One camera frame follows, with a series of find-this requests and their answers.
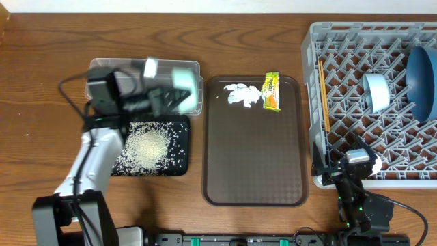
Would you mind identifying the grey dishwasher rack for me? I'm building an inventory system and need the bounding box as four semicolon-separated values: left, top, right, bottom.
301;22;436;189

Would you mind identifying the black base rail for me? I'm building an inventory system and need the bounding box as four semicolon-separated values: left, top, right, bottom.
115;225;410;246

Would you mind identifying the spilled rice pile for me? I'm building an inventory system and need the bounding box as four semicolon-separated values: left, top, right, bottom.
114;121;188;176

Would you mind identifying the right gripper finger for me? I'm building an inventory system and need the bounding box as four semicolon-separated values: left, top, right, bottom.
353;134;376;159
311;142;324;176

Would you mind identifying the black plastic tray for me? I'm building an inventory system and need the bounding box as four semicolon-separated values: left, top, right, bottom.
111;113;191;177

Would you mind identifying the dark blue plate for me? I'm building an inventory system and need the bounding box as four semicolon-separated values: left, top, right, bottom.
406;46;436;122

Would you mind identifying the pink white cup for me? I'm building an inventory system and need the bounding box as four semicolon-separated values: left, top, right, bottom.
370;155;382;176

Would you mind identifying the light blue small bowl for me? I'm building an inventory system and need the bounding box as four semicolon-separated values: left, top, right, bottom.
363;74;390;113

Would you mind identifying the white tissue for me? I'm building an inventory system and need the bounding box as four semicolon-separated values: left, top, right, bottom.
224;83;262;108

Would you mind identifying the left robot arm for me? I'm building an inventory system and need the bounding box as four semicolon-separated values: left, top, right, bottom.
32;67;197;245

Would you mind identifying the clear plastic bin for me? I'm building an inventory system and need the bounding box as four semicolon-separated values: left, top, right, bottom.
89;58;203;116

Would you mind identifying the mint green rice bowl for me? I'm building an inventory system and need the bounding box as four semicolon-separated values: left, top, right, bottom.
172;67;198;114

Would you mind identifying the brown serving tray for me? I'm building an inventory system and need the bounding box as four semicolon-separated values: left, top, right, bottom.
202;76;309;207

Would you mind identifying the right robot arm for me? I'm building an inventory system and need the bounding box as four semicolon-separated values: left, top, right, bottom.
311;135;393;245

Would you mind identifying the yellow green snack wrapper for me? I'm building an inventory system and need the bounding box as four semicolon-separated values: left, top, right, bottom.
261;72;280;112

